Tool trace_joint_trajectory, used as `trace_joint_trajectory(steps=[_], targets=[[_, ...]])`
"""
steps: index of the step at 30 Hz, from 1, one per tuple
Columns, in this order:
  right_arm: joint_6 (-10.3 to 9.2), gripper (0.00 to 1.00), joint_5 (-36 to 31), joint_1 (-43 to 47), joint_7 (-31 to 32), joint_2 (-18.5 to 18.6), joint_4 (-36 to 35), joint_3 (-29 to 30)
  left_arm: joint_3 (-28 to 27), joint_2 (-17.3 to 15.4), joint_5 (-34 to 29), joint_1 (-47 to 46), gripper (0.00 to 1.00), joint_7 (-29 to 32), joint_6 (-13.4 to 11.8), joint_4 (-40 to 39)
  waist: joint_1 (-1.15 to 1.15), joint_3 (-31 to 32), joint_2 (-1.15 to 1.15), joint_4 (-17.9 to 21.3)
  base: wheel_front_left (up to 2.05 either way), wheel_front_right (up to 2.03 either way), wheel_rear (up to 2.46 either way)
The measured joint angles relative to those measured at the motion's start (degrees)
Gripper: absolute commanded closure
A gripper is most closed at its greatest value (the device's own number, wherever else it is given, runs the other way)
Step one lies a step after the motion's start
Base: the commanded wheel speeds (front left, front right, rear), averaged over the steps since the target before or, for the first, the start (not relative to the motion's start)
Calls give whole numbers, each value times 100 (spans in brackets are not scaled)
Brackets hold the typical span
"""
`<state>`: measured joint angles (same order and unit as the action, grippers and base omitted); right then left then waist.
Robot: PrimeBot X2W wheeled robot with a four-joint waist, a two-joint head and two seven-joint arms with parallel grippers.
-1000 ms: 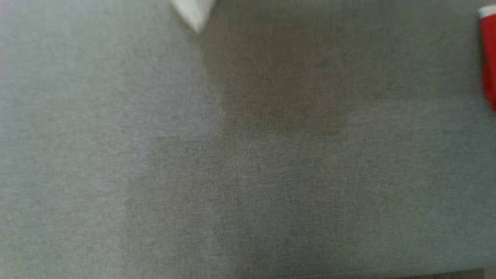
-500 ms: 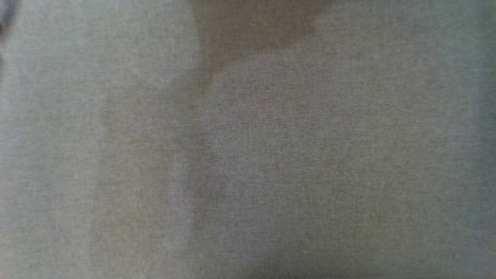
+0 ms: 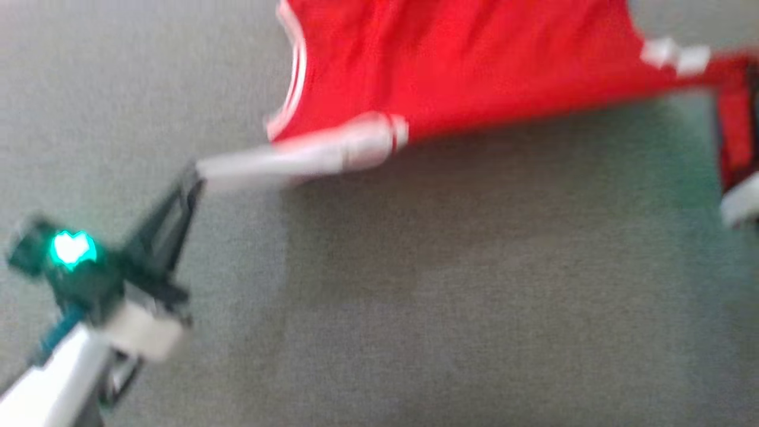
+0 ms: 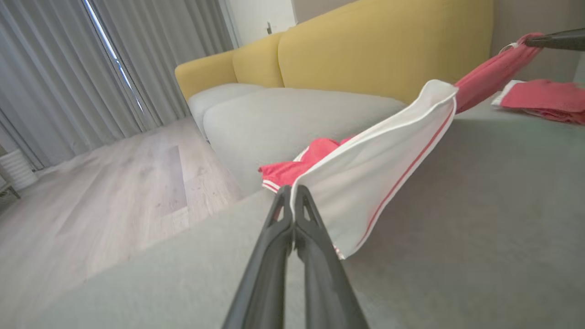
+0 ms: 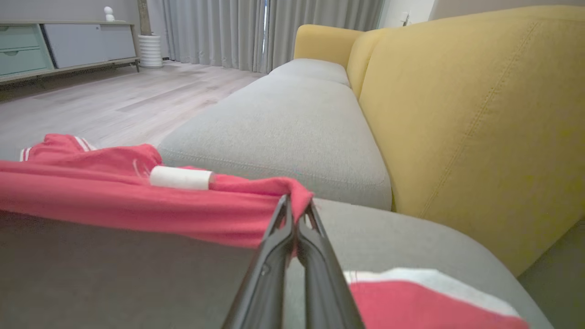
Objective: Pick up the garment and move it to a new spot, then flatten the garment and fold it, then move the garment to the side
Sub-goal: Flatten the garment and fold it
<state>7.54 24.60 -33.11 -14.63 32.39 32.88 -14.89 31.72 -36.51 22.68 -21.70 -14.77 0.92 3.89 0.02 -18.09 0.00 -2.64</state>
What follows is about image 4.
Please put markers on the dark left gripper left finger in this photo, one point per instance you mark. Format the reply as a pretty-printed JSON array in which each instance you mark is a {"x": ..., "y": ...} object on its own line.
[{"x": 265, "y": 274}]

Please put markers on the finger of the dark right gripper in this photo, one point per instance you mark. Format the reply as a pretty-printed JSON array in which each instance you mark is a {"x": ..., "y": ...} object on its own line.
[{"x": 562, "y": 40}]

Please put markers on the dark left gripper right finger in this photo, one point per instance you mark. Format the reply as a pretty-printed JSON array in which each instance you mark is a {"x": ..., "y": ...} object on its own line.
[{"x": 324, "y": 283}]

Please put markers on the plain red garment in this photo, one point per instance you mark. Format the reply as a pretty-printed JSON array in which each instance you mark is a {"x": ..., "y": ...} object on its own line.
[{"x": 544, "y": 98}]

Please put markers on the red jersey with number 23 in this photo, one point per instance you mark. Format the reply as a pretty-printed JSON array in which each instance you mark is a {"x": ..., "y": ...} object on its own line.
[{"x": 365, "y": 183}]

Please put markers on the large grey sofa seat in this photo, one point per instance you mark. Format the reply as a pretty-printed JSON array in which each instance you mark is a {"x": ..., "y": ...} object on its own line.
[{"x": 457, "y": 228}]

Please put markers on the medium grey sofa seat cushion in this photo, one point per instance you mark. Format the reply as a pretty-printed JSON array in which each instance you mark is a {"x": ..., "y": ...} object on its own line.
[{"x": 274, "y": 123}]

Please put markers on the small grey sofa seat cushion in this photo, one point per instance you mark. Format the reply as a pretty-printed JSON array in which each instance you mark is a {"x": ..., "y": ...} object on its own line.
[{"x": 215, "y": 98}]

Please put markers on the wide yellow sofa back cushion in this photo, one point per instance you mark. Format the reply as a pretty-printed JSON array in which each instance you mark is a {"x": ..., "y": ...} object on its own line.
[{"x": 374, "y": 50}]

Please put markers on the yellow sofa end back cushion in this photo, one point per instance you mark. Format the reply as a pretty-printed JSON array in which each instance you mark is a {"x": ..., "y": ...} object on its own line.
[{"x": 203, "y": 75}]

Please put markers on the narrow yellow sofa back cushion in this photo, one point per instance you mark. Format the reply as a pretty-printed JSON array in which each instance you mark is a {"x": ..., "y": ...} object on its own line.
[{"x": 258, "y": 61}]

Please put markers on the grey curtain panel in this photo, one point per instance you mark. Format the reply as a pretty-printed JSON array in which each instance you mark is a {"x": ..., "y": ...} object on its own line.
[
  {"x": 169, "y": 55},
  {"x": 50, "y": 77}
]

